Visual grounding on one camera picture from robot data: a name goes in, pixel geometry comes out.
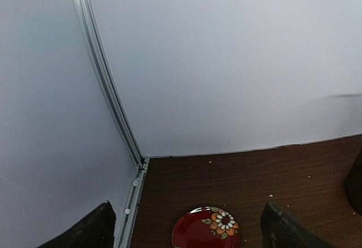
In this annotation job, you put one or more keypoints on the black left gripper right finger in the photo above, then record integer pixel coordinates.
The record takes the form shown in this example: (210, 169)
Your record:
(281, 230)

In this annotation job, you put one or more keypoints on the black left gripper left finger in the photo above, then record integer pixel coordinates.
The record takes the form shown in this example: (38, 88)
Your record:
(96, 229)

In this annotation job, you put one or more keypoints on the black mesh trash bin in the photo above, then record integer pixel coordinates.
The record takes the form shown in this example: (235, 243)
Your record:
(353, 185)

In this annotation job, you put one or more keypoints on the red floral plate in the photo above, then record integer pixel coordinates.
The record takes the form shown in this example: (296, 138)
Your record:
(207, 226)

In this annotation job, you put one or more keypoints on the left aluminium corner post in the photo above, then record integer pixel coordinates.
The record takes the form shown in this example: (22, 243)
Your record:
(98, 58)

